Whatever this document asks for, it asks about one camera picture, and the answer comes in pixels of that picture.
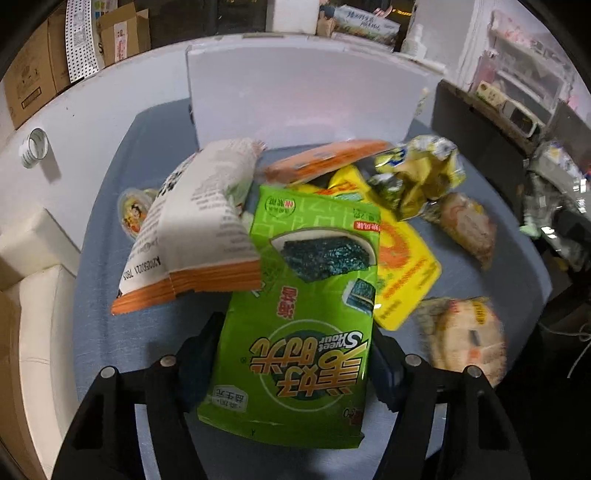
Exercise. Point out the white cushioned seat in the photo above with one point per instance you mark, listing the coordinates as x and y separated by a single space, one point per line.
37 295

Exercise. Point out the dark counter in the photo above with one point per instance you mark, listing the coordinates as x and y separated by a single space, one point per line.
475 120

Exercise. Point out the green seaweed snack bag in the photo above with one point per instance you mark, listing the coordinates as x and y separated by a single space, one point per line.
300 332

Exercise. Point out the small open cardboard box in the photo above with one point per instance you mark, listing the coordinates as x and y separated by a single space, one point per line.
122 39

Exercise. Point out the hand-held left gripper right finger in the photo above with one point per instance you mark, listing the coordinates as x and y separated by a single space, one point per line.
386 378

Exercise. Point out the large closed cardboard box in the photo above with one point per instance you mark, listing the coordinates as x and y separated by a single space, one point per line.
30 78

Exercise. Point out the clear rice cracker packet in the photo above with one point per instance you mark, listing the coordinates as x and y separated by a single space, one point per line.
466 226

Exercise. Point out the clear round cracker packet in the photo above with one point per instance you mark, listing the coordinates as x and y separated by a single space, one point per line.
461 337

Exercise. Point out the white orange-edged snack bag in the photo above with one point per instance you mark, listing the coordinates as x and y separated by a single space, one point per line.
207 221
143 277

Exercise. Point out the white foam block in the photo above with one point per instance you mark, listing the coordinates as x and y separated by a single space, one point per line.
291 16

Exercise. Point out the yellow flat snack packet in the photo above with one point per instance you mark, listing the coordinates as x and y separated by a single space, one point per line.
406 272

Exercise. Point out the yellow crumpled snack bag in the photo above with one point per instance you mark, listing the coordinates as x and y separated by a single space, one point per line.
415 175

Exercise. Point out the tape roll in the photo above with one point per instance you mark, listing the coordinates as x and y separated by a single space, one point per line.
33 148

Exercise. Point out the orange snack packet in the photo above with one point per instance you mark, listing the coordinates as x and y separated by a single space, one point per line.
318 159

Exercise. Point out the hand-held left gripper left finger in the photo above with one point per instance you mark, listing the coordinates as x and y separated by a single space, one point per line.
199 355

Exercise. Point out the white box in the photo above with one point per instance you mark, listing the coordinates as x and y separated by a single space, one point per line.
300 87

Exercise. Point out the blue table cloth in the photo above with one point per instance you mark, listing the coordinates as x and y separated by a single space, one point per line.
485 286

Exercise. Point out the small jelly cup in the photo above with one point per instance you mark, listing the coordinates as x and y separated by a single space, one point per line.
134 212

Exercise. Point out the landscape printed box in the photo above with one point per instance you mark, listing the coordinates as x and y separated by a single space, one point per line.
364 23

